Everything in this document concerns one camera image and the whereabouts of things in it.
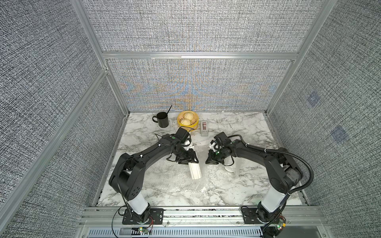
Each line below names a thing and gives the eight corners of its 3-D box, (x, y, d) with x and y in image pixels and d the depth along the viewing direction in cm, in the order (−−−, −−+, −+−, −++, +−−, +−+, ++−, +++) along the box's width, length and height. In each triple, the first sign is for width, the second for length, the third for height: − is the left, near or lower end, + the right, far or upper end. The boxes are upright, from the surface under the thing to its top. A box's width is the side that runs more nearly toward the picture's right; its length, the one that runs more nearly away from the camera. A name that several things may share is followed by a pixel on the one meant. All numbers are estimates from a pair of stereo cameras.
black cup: (153, 127, 112) (151, 119, 105) (155, 120, 117) (152, 111, 110) (167, 127, 112) (166, 119, 105) (168, 120, 117) (167, 112, 110)
